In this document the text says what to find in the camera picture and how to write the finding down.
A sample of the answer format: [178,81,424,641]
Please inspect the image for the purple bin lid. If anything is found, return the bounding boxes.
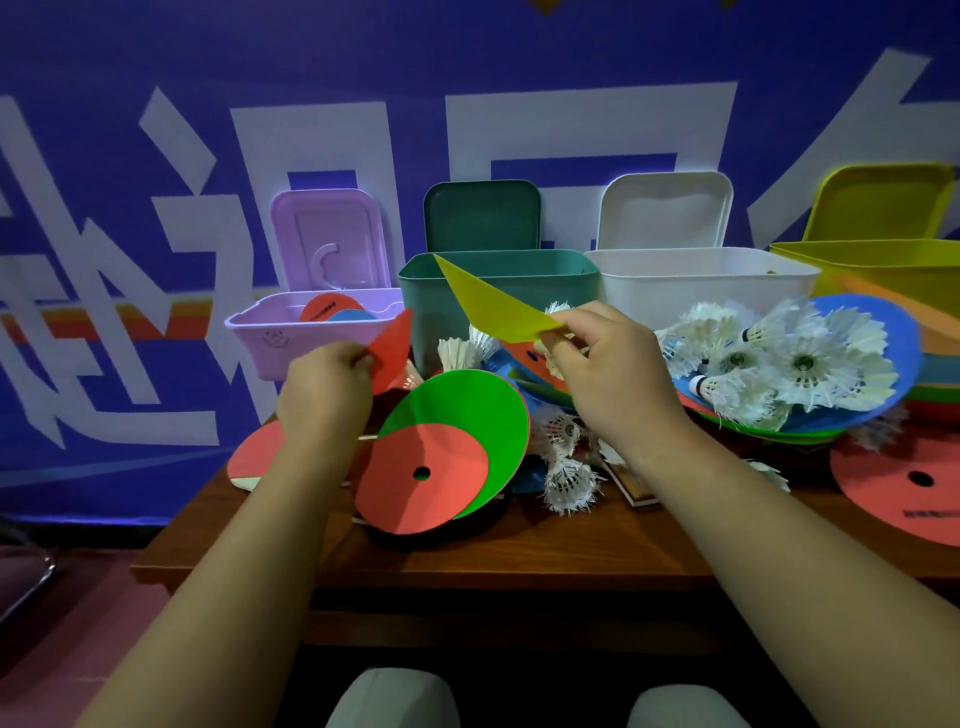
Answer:
[270,189,393,292]

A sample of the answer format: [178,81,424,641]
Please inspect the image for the pile of white shuttlecocks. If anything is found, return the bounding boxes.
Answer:
[656,297,901,432]

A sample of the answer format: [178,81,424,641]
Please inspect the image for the orange flat disc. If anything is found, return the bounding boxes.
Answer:
[832,273,960,356]

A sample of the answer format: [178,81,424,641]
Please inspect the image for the person's left leg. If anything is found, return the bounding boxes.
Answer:
[324,667,460,728]

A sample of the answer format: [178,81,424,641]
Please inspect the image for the white feather shuttlecock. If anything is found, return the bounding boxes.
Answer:
[541,414,583,460]
[437,326,500,374]
[746,459,792,495]
[541,459,606,517]

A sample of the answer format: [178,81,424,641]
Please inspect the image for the purple plastic bin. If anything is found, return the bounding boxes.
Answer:
[225,288,407,384]

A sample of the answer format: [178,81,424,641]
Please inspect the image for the small brown flat box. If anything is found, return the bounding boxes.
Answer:
[600,459,663,513]

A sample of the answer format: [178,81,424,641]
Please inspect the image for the teal flat disc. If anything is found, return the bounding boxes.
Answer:
[911,352,960,386]

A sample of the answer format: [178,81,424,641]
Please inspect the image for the person's leg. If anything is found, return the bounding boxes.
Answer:
[626,684,751,728]
[324,667,460,728]

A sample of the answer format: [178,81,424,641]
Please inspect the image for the white plastic bin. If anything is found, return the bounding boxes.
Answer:
[585,246,822,332]

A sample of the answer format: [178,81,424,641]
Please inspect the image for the person's left forearm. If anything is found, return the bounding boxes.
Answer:
[75,433,363,728]

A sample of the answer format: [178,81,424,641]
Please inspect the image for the yellow plastic bin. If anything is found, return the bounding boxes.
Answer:
[770,238,960,324]

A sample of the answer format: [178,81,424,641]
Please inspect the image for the yellow disc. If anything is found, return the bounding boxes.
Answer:
[432,253,569,343]

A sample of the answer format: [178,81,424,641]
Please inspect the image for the person's right hand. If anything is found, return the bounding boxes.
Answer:
[534,301,696,453]

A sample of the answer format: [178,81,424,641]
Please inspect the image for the small red disc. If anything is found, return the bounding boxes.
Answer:
[367,307,415,396]

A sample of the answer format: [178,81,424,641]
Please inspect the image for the dark green plastic bin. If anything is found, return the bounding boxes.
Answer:
[397,249,601,376]

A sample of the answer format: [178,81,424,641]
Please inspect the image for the bright green flat disc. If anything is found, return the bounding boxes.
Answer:
[377,367,531,520]

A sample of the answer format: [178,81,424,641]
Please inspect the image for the person's right leg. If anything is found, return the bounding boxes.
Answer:
[626,684,751,728]

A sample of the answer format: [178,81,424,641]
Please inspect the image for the person's left hand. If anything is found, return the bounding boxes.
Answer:
[276,341,376,460]

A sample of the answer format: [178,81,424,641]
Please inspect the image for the person's right forearm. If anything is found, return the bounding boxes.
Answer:
[600,416,960,728]

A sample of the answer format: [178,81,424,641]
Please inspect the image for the white bin lid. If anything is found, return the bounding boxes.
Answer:
[597,171,735,251]

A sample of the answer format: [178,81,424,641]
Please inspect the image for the yellow bin lid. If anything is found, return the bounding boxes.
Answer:
[802,162,957,243]

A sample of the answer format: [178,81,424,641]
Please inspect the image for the blue printed banner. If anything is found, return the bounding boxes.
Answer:
[0,0,960,526]

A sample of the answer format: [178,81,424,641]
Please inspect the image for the dark metal chair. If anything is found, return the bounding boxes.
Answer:
[0,517,60,627]

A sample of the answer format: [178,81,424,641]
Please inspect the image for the large blue flat disc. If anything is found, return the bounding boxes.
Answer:
[671,294,922,436]

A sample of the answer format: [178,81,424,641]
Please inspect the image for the dark green bin lid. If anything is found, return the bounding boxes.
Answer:
[423,180,543,253]

